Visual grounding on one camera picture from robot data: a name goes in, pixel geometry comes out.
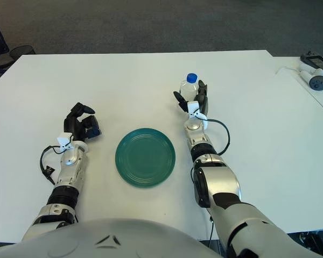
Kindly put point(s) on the black table foot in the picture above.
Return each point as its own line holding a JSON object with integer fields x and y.
{"x": 316, "y": 242}

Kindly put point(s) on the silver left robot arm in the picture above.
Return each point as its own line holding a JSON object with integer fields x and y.
{"x": 70, "y": 172}

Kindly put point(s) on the green round plate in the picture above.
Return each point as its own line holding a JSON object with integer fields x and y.
{"x": 145, "y": 158}

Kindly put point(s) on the black handheld screen device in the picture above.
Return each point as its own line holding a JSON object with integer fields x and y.
{"x": 317, "y": 61}

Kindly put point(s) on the clear bottle with blue cap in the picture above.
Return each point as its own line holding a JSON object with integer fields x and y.
{"x": 188, "y": 90}

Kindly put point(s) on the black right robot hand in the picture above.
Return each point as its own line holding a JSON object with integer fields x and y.
{"x": 204, "y": 99}

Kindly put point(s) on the white and blue controller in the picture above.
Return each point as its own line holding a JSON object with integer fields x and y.
{"x": 319, "y": 82}

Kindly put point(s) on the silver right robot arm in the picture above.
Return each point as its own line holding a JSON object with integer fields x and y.
{"x": 220, "y": 182}

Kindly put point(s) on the grey robot torso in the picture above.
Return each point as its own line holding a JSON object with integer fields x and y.
{"x": 110, "y": 242}

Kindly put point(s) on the black mesh wastebasket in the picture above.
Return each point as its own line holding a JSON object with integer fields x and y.
{"x": 22, "y": 51}

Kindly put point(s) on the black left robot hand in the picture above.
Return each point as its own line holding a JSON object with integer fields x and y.
{"x": 75, "y": 126}

